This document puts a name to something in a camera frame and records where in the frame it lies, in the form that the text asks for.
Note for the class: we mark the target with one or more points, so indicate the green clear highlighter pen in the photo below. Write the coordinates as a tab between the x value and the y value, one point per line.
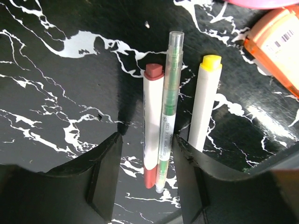
173	67

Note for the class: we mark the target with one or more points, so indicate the pink eraser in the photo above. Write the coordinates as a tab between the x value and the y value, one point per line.
263	4

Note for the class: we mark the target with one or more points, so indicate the red-capped white marker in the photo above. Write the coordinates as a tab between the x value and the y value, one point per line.
153	81

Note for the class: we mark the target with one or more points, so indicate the orange correction tape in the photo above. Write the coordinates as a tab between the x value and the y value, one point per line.
274	42

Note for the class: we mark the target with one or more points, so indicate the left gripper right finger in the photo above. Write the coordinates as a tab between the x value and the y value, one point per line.
213	193

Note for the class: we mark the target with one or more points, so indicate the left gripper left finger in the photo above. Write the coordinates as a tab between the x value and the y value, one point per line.
81	191

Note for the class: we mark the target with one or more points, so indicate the black marble desk mat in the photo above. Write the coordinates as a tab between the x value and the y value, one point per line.
71	75

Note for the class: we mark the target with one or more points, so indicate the yellow-capped white marker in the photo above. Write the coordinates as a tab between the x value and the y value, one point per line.
207	84

